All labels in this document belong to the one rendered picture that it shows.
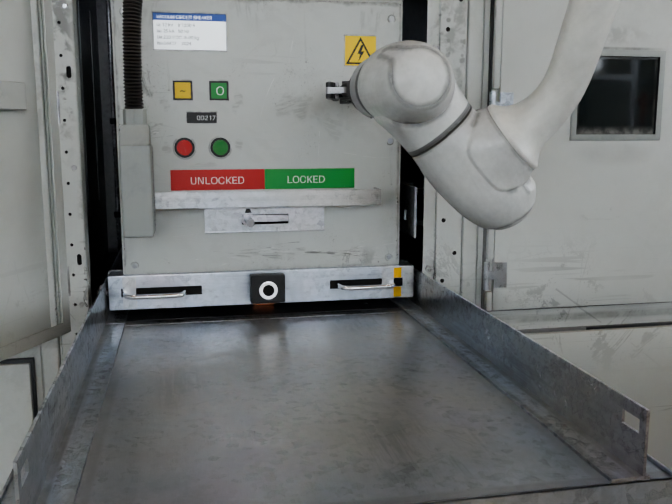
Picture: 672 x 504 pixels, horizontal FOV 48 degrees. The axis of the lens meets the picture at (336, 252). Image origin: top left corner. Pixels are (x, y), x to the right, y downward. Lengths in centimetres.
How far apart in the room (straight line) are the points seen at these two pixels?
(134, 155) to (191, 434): 51
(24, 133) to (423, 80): 64
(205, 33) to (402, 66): 50
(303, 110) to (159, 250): 35
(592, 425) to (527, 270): 60
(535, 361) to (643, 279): 61
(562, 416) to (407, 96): 41
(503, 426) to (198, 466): 34
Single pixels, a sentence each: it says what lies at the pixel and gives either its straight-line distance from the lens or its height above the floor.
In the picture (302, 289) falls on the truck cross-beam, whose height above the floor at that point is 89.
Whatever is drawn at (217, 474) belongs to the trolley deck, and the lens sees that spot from 76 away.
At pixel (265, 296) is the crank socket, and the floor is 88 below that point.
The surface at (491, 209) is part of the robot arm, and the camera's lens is 100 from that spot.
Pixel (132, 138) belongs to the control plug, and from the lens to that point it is 121.
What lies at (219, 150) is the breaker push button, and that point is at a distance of 131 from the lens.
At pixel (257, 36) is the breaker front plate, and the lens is 133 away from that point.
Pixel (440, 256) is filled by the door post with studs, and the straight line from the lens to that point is 137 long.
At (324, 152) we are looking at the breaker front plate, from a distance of 134.
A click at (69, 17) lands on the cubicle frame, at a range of 130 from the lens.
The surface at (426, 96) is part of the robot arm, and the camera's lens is 91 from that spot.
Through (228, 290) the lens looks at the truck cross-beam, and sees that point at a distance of 134.
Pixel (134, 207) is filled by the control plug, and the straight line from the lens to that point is 121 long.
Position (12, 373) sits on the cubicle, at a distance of 135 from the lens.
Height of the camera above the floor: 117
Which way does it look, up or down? 9 degrees down
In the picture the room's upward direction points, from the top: straight up
